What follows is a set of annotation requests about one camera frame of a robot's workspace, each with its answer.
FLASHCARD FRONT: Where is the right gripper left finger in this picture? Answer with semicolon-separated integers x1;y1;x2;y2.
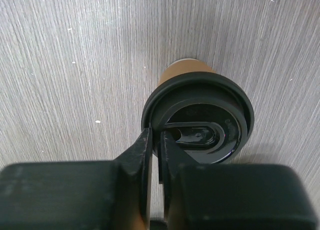
0;128;153;230

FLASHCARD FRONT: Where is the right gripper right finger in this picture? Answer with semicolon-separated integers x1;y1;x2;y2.
158;131;318;230

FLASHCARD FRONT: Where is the black coffee cup lid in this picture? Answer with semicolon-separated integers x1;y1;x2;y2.
141;71;255;164

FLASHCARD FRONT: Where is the brown paper coffee cup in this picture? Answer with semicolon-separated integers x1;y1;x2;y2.
157;58;215;87

